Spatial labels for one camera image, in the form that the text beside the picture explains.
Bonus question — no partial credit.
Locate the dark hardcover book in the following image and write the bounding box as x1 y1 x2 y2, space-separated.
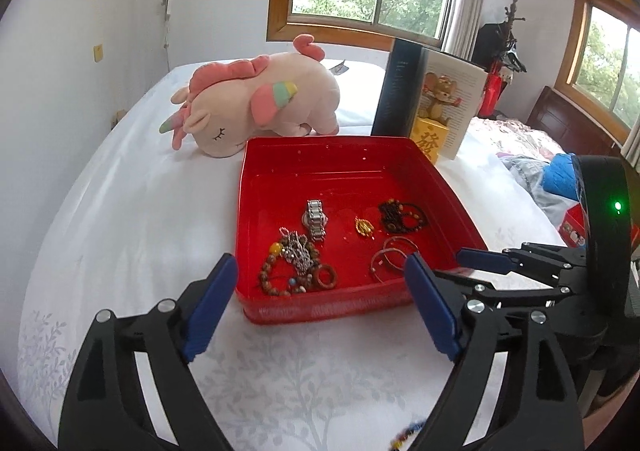
371 37 431 138

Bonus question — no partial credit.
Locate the silver ball chain necklace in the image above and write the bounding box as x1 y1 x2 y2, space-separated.
278 227 321 274

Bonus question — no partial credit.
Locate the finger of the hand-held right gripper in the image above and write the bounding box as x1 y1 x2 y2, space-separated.
456 242 587 282
432 268 572 314

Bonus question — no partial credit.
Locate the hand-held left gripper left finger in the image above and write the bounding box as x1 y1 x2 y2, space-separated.
59 253 240 451

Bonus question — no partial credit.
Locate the mouse figurine on yellow block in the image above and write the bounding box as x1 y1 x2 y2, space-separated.
409 72 461 166

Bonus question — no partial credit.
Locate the silver bangle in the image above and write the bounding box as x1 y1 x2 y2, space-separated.
370 248 408 283
384 236 418 262

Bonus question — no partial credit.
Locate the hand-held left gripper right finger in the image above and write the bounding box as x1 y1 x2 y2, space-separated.
404 252 585 451

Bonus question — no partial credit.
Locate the red fire extinguisher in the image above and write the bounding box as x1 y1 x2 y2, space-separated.
477 71 503 118

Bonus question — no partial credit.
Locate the pink unicorn plush toy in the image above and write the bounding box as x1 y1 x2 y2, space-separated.
159 33 342 159

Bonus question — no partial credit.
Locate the floral quilt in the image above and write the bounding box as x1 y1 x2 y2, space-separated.
467 116 571 232

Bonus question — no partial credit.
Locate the black jacket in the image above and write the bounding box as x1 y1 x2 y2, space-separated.
472 22 511 74

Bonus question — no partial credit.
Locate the brown wooden bead bracelet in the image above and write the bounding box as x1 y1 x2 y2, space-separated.
257 242 313 297

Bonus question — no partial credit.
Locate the white wall bracket with cord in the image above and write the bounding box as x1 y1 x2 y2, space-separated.
156 0 177 72

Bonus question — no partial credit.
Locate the blue cloth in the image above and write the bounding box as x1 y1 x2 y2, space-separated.
542 153 583 199

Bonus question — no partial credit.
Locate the wooden coat rack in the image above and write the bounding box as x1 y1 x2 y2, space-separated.
502 0 528 74

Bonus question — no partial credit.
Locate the colourful bead bracelet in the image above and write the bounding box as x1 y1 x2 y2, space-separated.
390 418 426 451

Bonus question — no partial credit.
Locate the black bead bracelet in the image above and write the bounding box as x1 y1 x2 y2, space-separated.
378 199 428 235

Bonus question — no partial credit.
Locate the white leaf-print bed sheet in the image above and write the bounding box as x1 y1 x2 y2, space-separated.
17 60 586 451

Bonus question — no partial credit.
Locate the person's right forearm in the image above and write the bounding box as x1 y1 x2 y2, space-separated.
580 383 640 451

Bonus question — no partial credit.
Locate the silver link watch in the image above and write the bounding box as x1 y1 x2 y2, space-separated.
301 199 329 243

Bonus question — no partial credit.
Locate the red tin box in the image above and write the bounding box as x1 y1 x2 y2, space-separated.
234 136 490 327

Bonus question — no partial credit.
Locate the wooden headboard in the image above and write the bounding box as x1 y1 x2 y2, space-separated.
525 86 621 156

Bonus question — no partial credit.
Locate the brown wooden ring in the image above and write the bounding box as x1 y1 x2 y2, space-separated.
314 265 339 291

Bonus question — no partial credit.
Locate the small red box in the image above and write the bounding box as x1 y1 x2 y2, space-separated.
560 203 593 248

